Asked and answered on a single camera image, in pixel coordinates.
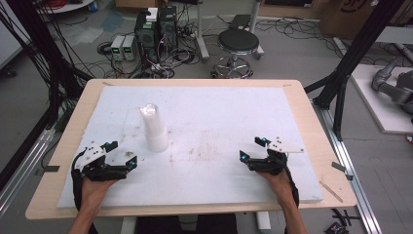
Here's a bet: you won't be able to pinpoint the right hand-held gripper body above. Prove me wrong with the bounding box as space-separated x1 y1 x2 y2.
247 136 306 176

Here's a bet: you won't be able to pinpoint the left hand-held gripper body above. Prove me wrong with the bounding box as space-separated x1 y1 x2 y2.
74 141 129 182

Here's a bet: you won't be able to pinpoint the stack of white plastic cups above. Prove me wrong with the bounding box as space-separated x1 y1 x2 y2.
139 102 169 153

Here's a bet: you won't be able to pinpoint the person's left hand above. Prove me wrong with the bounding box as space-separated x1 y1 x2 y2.
80 175 119 213

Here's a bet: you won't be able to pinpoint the person's right hand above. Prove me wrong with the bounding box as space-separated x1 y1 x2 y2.
256 169 294 207

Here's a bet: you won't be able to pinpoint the white foam board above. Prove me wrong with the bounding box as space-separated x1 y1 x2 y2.
56 85 324 210

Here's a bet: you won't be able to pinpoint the light wooden table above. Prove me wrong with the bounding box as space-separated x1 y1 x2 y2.
24 78 357 234

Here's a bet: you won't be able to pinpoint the thin wooden stick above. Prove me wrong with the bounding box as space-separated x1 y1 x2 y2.
319 180 344 204

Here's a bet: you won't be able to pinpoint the person's dark trousers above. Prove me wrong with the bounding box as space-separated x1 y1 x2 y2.
135 213 239 234

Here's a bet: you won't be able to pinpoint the grey bench power supply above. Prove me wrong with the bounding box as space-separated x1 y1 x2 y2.
122 34 137 61
110 34 127 61

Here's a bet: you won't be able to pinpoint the black round stool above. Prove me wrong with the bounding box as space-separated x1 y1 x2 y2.
211 28 261 80

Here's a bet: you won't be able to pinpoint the black computer tower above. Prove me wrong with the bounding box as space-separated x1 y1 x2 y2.
133 11 161 63
158 5 179 54

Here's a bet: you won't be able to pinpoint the white floor board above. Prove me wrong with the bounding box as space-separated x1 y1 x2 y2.
350 63 413 136

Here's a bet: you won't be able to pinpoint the white stand leg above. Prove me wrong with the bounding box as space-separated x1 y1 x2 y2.
194 0 211 62
248 0 265 60

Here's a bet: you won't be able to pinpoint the black flat device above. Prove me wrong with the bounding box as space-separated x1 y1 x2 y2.
228 14 253 30

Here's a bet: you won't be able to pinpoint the small white box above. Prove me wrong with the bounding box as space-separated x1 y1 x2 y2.
145 7 160 23

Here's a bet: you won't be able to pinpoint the brown cardboard box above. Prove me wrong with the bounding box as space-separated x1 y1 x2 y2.
319 0 413 41

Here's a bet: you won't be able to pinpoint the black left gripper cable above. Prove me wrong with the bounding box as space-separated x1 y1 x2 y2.
70 150 86 213

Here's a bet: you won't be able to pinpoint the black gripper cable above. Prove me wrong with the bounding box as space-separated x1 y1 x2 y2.
282 158 300 209
70 150 86 213

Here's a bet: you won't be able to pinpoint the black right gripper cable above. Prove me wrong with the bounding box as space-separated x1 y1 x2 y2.
282 158 300 209

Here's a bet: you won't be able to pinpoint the aluminium floor rail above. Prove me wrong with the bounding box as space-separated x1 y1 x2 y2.
312 99 384 234
0 127 56 217

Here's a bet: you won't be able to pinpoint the coiled black cable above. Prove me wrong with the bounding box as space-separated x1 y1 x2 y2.
96 41 113 56

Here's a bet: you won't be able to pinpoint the tangle of black floor cables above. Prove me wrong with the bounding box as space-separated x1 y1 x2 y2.
256 17 337 52

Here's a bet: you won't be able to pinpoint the black metal frame post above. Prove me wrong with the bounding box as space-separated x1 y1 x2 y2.
5 0 94 100
304 0 407 141

